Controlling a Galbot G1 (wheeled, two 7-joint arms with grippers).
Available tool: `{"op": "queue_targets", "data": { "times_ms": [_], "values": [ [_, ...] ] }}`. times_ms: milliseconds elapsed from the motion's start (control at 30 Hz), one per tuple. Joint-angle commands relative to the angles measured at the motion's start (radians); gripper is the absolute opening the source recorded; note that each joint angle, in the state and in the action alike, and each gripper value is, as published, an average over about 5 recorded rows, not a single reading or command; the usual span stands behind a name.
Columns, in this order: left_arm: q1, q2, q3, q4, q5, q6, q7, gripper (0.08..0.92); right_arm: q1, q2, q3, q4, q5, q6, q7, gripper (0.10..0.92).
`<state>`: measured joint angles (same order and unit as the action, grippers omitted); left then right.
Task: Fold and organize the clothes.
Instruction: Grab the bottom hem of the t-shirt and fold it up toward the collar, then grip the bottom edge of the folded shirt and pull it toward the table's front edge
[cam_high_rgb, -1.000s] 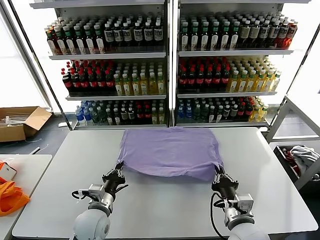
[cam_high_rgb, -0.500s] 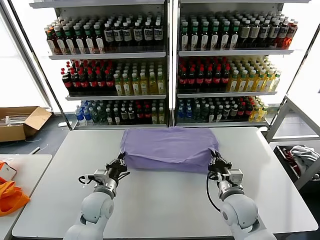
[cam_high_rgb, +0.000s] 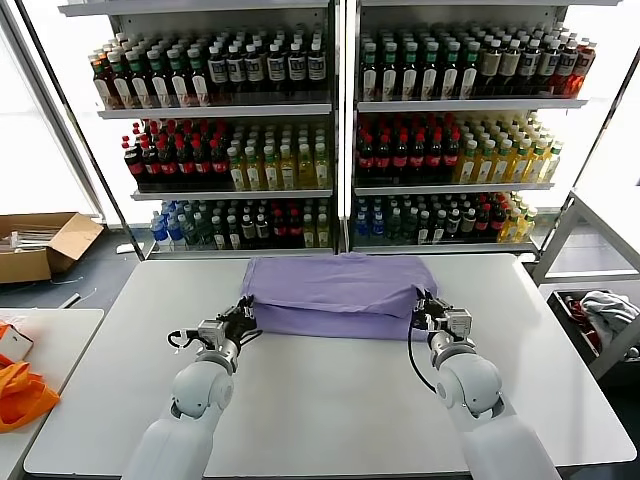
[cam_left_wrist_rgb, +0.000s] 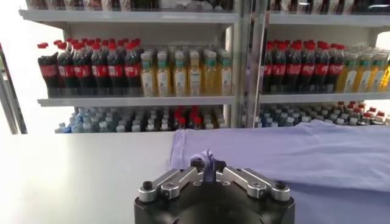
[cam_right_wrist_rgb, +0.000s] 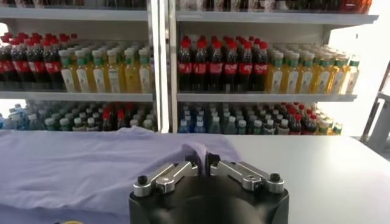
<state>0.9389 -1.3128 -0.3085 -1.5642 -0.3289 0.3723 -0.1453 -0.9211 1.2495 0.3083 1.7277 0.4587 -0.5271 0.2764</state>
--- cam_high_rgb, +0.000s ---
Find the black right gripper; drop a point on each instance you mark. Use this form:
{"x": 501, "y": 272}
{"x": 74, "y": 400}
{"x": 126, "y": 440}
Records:
{"x": 430, "y": 316}

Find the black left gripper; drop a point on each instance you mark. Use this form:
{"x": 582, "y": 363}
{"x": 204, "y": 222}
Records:
{"x": 239, "y": 326}

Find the purple t-shirt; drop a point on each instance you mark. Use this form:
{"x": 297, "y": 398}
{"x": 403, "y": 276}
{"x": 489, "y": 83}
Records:
{"x": 340, "y": 285}

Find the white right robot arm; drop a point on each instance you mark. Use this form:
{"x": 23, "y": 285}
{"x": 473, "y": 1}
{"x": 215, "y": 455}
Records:
{"x": 470, "y": 380}

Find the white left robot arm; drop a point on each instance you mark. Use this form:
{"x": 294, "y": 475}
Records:
{"x": 200, "y": 390}

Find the green tea bottle white cap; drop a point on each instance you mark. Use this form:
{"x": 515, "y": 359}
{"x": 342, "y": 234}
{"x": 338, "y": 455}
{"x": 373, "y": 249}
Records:
{"x": 219, "y": 235}
{"x": 233, "y": 235}
{"x": 438, "y": 229}
{"x": 424, "y": 229}

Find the green tinted water bottle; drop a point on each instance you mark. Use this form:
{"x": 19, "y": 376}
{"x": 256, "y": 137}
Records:
{"x": 190, "y": 234}
{"x": 204, "y": 234}
{"x": 410, "y": 227}
{"x": 395, "y": 227}

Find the dark tea bottle white cap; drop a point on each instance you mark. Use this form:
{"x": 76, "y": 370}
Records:
{"x": 453, "y": 225}
{"x": 263, "y": 232}
{"x": 468, "y": 225}
{"x": 248, "y": 232}

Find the small cola bottle red cap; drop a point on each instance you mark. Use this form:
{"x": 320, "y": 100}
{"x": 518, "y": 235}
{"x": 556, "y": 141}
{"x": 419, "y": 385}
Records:
{"x": 279, "y": 232}
{"x": 483, "y": 224}
{"x": 498, "y": 224}
{"x": 295, "y": 232}

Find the blue water bottle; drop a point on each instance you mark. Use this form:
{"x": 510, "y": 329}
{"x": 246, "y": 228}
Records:
{"x": 361, "y": 227}
{"x": 174, "y": 234}
{"x": 377, "y": 227}
{"x": 159, "y": 232}

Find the pale yellow drink bottle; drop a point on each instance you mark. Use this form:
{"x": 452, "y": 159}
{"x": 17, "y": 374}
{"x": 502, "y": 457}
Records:
{"x": 526, "y": 226}
{"x": 512, "y": 227}
{"x": 310, "y": 232}
{"x": 323, "y": 232}

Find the yellow juice bottle green label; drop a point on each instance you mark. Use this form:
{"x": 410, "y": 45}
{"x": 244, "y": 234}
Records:
{"x": 271, "y": 174}
{"x": 536, "y": 166}
{"x": 254, "y": 175}
{"x": 305, "y": 173}
{"x": 519, "y": 167}
{"x": 288, "y": 173}
{"x": 551, "y": 166}
{"x": 467, "y": 167}
{"x": 236, "y": 175}
{"x": 502, "y": 167}
{"x": 322, "y": 172}
{"x": 484, "y": 167}

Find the small white floor object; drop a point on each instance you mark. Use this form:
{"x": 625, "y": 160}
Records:
{"x": 126, "y": 248}

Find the black storage bin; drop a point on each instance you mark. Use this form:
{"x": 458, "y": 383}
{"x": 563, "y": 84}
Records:
{"x": 565, "y": 320}

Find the red crumpled garment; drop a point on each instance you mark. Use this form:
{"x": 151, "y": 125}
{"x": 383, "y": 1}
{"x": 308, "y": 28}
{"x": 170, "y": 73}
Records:
{"x": 577, "y": 306}

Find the short grey metal bar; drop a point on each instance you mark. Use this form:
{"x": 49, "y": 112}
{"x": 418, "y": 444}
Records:
{"x": 72, "y": 300}

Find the small white side table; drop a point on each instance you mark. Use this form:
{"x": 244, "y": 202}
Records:
{"x": 75, "y": 345}

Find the grey white crumpled garment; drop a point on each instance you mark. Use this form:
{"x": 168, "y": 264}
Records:
{"x": 607, "y": 310}

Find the grey metal shelf rack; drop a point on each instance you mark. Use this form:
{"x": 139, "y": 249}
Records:
{"x": 215, "y": 111}
{"x": 470, "y": 105}

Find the brown cardboard box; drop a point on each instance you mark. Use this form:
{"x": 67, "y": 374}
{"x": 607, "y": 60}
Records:
{"x": 30, "y": 265}

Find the dark bottle green white label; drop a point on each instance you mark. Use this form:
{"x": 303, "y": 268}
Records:
{"x": 410, "y": 75}
{"x": 470, "y": 74}
{"x": 450, "y": 75}
{"x": 180, "y": 84}
{"x": 200, "y": 83}
{"x": 430, "y": 75}
{"x": 370, "y": 75}
{"x": 121, "y": 85}
{"x": 160, "y": 84}
{"x": 390, "y": 75}
{"x": 140, "y": 85}

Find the white plastic strips bundle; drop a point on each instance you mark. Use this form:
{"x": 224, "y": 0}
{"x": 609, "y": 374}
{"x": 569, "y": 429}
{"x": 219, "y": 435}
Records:
{"x": 30, "y": 235}

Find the white and orange box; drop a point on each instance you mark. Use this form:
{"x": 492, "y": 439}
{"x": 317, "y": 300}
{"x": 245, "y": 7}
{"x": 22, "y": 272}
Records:
{"x": 15, "y": 345}

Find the dark bottle beige label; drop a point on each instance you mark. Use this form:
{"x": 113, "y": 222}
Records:
{"x": 491, "y": 67}
{"x": 510, "y": 66}

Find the dark bottle blue white label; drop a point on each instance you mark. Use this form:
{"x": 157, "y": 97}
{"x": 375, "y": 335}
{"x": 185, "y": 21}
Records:
{"x": 567, "y": 64}
{"x": 275, "y": 68}
{"x": 254, "y": 69}
{"x": 296, "y": 67}
{"x": 529, "y": 65}
{"x": 549, "y": 64}
{"x": 217, "y": 70}
{"x": 236, "y": 69}
{"x": 315, "y": 67}

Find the orange fabric bag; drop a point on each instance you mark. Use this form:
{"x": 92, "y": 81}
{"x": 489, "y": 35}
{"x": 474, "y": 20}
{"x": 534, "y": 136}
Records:
{"x": 20, "y": 395}

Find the reddish brown drink bottle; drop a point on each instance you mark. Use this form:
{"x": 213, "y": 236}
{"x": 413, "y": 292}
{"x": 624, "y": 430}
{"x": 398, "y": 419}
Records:
{"x": 102, "y": 82}

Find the red drink bottle white cap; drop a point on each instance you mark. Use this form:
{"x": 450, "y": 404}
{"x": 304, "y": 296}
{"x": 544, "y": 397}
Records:
{"x": 583, "y": 67}

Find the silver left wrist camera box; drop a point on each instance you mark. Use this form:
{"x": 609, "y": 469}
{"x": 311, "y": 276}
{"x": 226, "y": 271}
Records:
{"x": 210, "y": 331}

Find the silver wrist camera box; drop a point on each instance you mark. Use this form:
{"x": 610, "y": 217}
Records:
{"x": 210, "y": 331}
{"x": 457, "y": 322}

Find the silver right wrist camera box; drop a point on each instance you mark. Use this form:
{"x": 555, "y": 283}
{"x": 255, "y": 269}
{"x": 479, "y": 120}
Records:
{"x": 457, "y": 322}

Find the grey metal frame cart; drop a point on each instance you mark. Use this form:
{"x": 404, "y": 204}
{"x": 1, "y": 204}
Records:
{"x": 590, "y": 210}

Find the dark slanted window post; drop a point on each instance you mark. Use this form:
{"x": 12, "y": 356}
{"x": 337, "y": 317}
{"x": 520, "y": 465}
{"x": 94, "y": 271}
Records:
{"x": 606, "y": 116}
{"x": 75, "y": 120}

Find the light grey window post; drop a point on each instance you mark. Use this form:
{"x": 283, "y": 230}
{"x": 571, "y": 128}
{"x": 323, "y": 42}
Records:
{"x": 52, "y": 120}

